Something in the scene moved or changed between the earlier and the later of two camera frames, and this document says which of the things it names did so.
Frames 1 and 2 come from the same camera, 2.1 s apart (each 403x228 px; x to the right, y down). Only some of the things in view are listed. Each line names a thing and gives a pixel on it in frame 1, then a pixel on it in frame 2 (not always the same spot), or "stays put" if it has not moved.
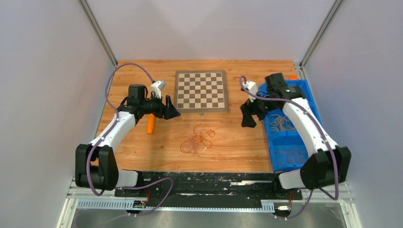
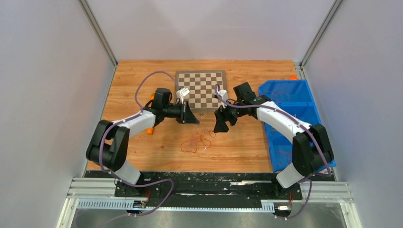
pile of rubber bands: x=190 y=145 stays put
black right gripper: x=248 y=109 → x=222 y=116
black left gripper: x=167 y=112 → x=186 y=116
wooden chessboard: x=201 y=91 stays put
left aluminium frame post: x=88 y=12 stays put
